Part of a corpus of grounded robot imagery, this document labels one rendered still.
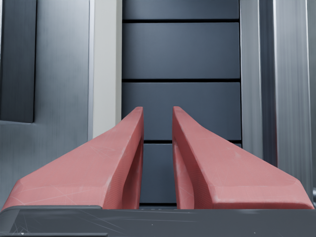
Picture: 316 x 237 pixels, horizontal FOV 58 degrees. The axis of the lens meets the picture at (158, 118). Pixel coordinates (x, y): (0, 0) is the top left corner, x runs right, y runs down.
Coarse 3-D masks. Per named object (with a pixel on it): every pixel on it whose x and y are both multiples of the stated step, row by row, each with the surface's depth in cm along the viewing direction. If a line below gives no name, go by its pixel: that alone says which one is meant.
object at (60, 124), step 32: (64, 0) 23; (64, 32) 23; (64, 64) 23; (64, 96) 23; (0, 128) 23; (32, 128) 23; (64, 128) 23; (0, 160) 23; (32, 160) 23; (0, 192) 23
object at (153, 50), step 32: (128, 0) 18; (160, 0) 18; (192, 0) 18; (224, 0) 18; (128, 32) 18; (160, 32) 18; (192, 32) 18; (224, 32) 18; (128, 64) 18; (160, 64) 18; (192, 64) 18; (224, 64) 18; (128, 96) 18; (160, 96) 18; (192, 96) 18; (224, 96) 18; (160, 128) 18; (224, 128) 18; (160, 160) 18; (160, 192) 17
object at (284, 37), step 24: (264, 0) 10; (288, 0) 10; (264, 24) 10; (288, 24) 10; (264, 48) 10; (288, 48) 10; (264, 72) 10; (288, 72) 10; (264, 96) 10; (288, 96) 10; (264, 120) 11; (288, 120) 9; (264, 144) 11; (288, 144) 9; (288, 168) 9; (312, 192) 9
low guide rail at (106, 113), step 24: (96, 0) 15; (120, 0) 16; (96, 24) 15; (120, 24) 16; (96, 48) 14; (120, 48) 16; (96, 72) 14; (120, 72) 16; (96, 96) 14; (120, 96) 16; (96, 120) 14; (120, 120) 16
